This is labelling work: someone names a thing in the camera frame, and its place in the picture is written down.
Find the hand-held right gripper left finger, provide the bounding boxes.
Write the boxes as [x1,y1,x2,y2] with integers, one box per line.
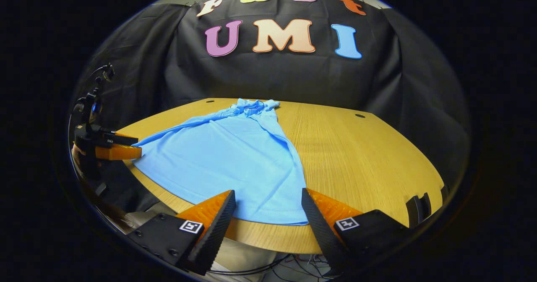
[127,190,236,276]

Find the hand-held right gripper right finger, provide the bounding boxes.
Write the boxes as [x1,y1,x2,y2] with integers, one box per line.
[301,188,420,276]

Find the light blue T-shirt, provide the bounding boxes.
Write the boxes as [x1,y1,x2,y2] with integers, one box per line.
[132,98,310,226]

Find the person's light clothing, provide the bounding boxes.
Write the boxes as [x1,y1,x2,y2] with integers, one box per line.
[126,202,294,280]

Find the black backdrop cloth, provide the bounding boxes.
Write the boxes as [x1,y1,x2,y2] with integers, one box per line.
[69,0,470,186]

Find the bundle of cables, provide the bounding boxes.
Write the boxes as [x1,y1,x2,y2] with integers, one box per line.
[210,253,336,281]

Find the black slotted bracket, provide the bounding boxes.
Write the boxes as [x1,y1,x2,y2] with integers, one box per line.
[405,192,433,229]

